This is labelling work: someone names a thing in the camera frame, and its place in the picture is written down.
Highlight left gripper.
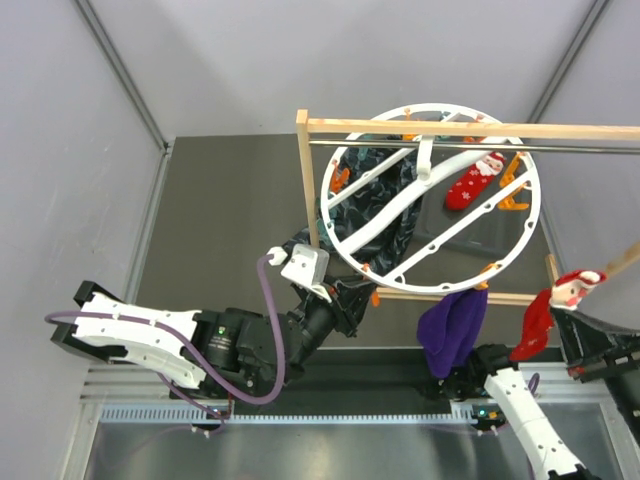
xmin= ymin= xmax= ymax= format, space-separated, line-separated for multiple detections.
xmin=277 ymin=276 xmax=376 ymax=387

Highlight red santa sock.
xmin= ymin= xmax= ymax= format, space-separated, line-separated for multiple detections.
xmin=509 ymin=270 xmax=608 ymax=362

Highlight purple sock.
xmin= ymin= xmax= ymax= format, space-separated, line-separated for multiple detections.
xmin=416 ymin=288 xmax=488 ymax=379

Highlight white round clip hanger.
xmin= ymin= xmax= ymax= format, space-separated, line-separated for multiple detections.
xmin=307 ymin=103 xmax=542 ymax=295

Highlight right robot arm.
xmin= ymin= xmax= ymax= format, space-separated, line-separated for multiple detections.
xmin=466 ymin=306 xmax=639 ymax=479

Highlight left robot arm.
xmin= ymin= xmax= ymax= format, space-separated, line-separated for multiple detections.
xmin=45 ymin=276 xmax=375 ymax=405

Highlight dark patterned cloth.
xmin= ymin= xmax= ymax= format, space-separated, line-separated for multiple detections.
xmin=279 ymin=144 xmax=426 ymax=276

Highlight clear plastic bin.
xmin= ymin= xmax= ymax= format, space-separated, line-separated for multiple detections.
xmin=319 ymin=139 xmax=571 ymax=301

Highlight red snowflake sock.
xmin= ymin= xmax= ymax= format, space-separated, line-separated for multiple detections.
xmin=444 ymin=152 xmax=505 ymax=211

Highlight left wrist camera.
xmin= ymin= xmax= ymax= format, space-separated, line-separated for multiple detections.
xmin=267 ymin=243 xmax=332 ymax=303

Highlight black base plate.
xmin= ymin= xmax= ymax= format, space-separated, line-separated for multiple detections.
xmin=169 ymin=347 xmax=491 ymax=416

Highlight wooden rack frame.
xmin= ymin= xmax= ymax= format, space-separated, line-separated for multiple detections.
xmin=294 ymin=108 xmax=640 ymax=307

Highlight grey cable duct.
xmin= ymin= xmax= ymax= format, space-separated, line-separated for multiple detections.
xmin=99 ymin=404 xmax=479 ymax=425

